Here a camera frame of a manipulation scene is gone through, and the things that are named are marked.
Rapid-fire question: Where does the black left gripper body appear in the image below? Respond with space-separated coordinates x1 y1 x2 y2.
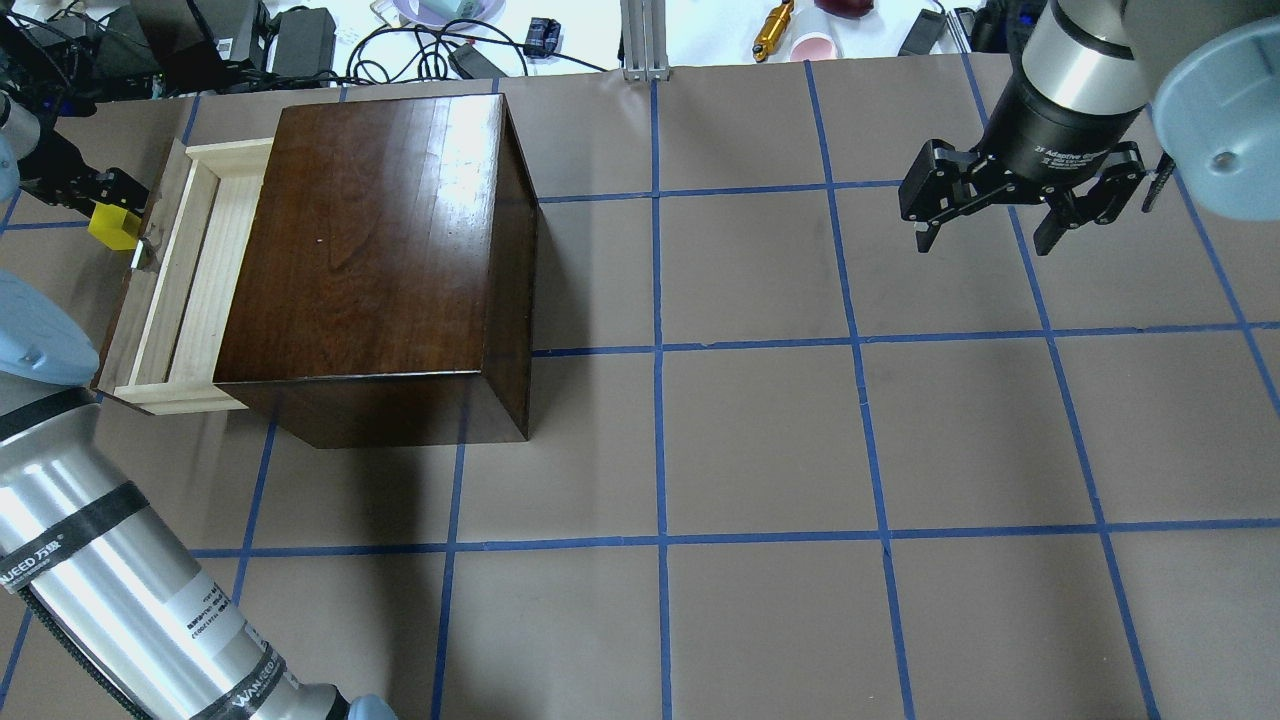
10 132 97 206

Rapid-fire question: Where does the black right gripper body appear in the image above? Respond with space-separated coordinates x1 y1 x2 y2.
975 76 1137 186

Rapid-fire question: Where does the yellow block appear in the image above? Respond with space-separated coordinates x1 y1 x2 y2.
87 202 142 252

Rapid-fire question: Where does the light wood drawer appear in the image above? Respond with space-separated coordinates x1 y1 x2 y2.
92 138 273 415

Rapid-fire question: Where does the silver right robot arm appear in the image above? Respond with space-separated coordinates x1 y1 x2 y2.
899 1 1279 256

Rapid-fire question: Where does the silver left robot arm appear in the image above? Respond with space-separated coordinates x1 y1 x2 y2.
1 273 393 719

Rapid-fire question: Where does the pink cup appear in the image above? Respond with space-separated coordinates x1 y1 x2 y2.
787 29 841 61

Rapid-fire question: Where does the gold metal tool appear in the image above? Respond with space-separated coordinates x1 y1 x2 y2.
751 0 795 63

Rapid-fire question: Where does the black power adapter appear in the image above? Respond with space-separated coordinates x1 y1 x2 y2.
270 6 337 79

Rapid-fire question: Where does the dark brown wooden cabinet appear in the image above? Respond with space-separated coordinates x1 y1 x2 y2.
212 94 541 448

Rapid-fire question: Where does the brown paper table mat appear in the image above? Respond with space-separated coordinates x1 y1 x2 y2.
63 55 1277 719

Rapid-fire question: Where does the purple plate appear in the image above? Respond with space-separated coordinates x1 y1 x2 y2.
392 0 506 27

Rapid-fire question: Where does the aluminium frame post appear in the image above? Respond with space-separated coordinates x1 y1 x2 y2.
620 0 671 82

